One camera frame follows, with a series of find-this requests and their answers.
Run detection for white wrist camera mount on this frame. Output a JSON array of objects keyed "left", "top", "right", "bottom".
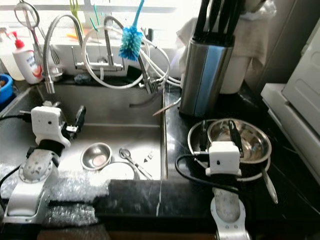
[
  {"left": 205, "top": 141, "right": 242, "bottom": 177},
  {"left": 31, "top": 106, "right": 66, "bottom": 149}
]

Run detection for small steel bowl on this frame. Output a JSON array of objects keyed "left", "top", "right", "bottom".
[{"left": 82, "top": 142, "right": 113, "bottom": 171}]

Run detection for thin wooden stick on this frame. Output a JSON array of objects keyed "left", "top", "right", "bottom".
[{"left": 152, "top": 97, "right": 182, "bottom": 117}]

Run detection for large shallow steel plate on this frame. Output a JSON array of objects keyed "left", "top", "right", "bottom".
[{"left": 187, "top": 118, "right": 272, "bottom": 182}]

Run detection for spring coil steel faucet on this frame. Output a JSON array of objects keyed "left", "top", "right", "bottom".
[{"left": 44, "top": 14, "right": 81, "bottom": 94}]

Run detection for blue bottle brush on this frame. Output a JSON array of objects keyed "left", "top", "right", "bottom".
[{"left": 119, "top": 0, "right": 146, "bottom": 61}]

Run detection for small steel cup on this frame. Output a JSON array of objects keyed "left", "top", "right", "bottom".
[{"left": 37, "top": 66, "right": 64, "bottom": 81}]

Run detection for blue plastic bowl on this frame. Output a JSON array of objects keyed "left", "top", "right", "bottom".
[{"left": 0, "top": 74, "right": 15, "bottom": 103}]

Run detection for stainless steel knife block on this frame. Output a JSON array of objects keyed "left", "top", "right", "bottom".
[{"left": 180, "top": 37, "right": 235, "bottom": 118}]

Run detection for stainless steel sink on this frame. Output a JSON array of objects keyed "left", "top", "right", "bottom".
[{"left": 0, "top": 82, "right": 168, "bottom": 181}]

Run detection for small steel fork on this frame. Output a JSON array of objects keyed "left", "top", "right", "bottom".
[{"left": 142, "top": 151, "right": 155, "bottom": 163}]

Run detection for small steel spoon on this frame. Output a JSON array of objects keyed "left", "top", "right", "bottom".
[{"left": 119, "top": 148, "right": 153, "bottom": 180}]

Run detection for white looped hose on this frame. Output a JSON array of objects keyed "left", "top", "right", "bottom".
[{"left": 81, "top": 25, "right": 171, "bottom": 91}]

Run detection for steel faucet with base bar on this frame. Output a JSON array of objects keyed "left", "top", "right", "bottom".
[{"left": 72, "top": 15, "right": 163, "bottom": 94}]

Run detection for white spray bottle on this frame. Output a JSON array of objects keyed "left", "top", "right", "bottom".
[{"left": 0, "top": 27, "right": 26, "bottom": 81}]

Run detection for dark scouring pad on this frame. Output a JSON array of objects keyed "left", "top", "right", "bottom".
[{"left": 72, "top": 74, "right": 90, "bottom": 85}]

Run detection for white round container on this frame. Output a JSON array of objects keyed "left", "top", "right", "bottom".
[{"left": 220, "top": 55, "right": 255, "bottom": 95}]

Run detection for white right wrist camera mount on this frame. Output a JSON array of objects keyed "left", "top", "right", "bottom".
[{"left": 205, "top": 141, "right": 242, "bottom": 177}]

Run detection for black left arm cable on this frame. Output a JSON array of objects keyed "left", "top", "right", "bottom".
[{"left": 0, "top": 113, "right": 34, "bottom": 201}]

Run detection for white red-pump soap bottle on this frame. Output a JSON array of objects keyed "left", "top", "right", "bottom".
[{"left": 12, "top": 32, "right": 43, "bottom": 85}]

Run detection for stainless steel bowl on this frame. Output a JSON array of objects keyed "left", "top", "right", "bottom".
[{"left": 207, "top": 118, "right": 272, "bottom": 166}]

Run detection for white appliance lid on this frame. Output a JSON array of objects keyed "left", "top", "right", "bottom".
[{"left": 281, "top": 27, "right": 320, "bottom": 132}]

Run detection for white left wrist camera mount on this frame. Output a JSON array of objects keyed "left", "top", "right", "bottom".
[{"left": 31, "top": 106, "right": 66, "bottom": 149}]

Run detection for long-handled steel spoon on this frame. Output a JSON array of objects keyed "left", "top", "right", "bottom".
[{"left": 260, "top": 166, "right": 280, "bottom": 205}]

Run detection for clear flexible hose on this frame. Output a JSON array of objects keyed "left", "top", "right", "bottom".
[{"left": 128, "top": 85, "right": 161, "bottom": 108}]

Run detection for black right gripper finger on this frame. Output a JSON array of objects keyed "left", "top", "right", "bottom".
[
  {"left": 227, "top": 119, "right": 242, "bottom": 146},
  {"left": 198, "top": 119, "right": 209, "bottom": 152}
]

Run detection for clear bubble wrap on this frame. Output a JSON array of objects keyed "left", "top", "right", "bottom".
[{"left": 0, "top": 165, "right": 113, "bottom": 231}]

